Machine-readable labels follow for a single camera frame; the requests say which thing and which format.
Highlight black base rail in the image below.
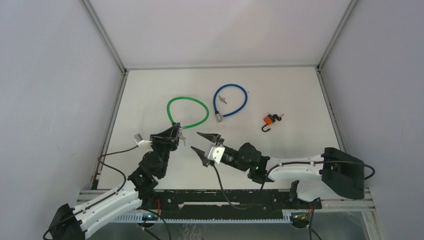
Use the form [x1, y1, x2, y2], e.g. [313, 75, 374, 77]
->
[142, 189, 312, 219]

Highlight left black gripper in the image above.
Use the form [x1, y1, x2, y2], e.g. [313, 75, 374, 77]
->
[149, 122, 181, 177]

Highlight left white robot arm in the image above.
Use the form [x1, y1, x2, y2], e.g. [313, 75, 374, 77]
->
[42, 122, 181, 240]

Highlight orange padlock with keys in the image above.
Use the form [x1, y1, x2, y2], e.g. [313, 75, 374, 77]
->
[261, 113, 284, 133]

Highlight green cable lock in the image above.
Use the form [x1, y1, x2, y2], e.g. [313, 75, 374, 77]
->
[166, 96, 210, 129]

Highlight left black camera cable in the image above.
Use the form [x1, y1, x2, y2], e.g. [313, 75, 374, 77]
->
[42, 145, 173, 240]

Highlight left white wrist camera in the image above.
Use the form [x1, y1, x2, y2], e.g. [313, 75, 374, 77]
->
[134, 133, 152, 148]

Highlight white slotted cable duct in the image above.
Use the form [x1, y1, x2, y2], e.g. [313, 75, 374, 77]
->
[111, 211, 309, 224]

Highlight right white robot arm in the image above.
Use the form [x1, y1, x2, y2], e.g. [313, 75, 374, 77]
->
[191, 132, 367, 208]

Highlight silver green-lock keys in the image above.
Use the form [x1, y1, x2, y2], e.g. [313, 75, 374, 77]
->
[178, 129, 187, 147]

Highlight blue cable lock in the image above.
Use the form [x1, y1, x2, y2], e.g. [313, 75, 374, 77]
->
[212, 83, 249, 123]

